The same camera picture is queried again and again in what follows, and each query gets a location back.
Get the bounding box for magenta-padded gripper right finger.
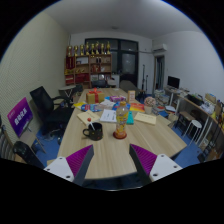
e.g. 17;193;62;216
128;143;184;187

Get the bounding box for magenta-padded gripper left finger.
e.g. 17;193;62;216
43;144;95;187

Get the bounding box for yellow-labelled orange drink bottle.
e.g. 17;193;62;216
115;100;130;139

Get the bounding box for black padded chair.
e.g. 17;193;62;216
12;140;44;169

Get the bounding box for black mug with coloured dots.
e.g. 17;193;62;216
82;122;104;142

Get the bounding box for pale yellow notebook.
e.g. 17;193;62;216
133;111;158;126

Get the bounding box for red-balled stirring stick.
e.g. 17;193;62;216
86;117;96;132

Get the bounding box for flat round red coaster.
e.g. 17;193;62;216
112;130;128;140

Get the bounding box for white round stool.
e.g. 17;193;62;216
184;119;203;143

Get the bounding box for beige notebook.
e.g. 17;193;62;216
76;110;101;126

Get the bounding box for black office chair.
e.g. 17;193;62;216
29;85;75;134

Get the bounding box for teal book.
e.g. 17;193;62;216
125;110;135;126

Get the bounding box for striped chair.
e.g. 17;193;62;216
0;129;16;161

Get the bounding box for orange book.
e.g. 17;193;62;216
129;102;146;113

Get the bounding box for blue snack packages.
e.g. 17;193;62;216
80;103;103;113

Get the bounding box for purple sign board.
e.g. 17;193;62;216
7;97;34;138

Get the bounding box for pink flower plant in pot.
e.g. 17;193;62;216
143;96;157;115

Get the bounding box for white paper sheet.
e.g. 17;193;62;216
99;108;118;124

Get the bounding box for cluttered wooden side desk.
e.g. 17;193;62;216
163;86;224;161

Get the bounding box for yellow gift box red ribbon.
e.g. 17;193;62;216
86;87;106;105

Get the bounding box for small orange standing box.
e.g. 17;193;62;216
127;90;137;104

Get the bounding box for small white side table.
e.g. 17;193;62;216
58;85;78;98

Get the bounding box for pink snack package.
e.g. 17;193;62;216
109;95;127;103

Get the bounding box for dark computer monitor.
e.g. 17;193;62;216
167;75;181;90

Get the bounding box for grey chair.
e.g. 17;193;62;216
119;79;141;98

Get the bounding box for black tripod stand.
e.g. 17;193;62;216
141;64;150;94

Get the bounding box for wooden shelf unit with trophies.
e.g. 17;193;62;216
64;41;113;89

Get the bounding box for dark framed glass door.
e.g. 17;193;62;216
84;38;139;88

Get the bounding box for white wall air conditioner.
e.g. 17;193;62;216
152;43;168;54

